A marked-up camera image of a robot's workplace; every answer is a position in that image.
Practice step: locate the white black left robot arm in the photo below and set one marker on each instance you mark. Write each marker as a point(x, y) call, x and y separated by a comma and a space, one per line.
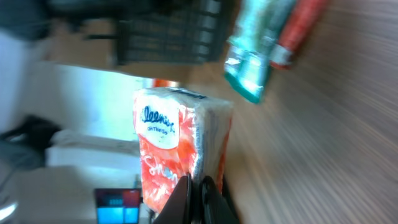
point(23, 147)

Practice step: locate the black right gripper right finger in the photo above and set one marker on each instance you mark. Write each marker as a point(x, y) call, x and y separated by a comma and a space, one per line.
point(217, 206)

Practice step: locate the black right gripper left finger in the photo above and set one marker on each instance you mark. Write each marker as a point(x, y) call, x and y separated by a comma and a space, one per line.
point(177, 209)

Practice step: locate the green glove package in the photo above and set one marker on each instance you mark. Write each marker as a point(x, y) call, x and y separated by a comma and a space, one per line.
point(256, 32)

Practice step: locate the blue lit monitor screen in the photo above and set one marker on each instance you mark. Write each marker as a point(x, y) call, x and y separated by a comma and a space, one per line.
point(117, 206)

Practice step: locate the red white tissue pack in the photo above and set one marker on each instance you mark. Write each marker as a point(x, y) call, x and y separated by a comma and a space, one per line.
point(180, 133)

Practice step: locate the grey plastic mesh basket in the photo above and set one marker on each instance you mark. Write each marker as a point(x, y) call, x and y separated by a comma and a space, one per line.
point(181, 32)

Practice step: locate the red stick sachet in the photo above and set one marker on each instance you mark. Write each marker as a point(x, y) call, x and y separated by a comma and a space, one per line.
point(300, 23)

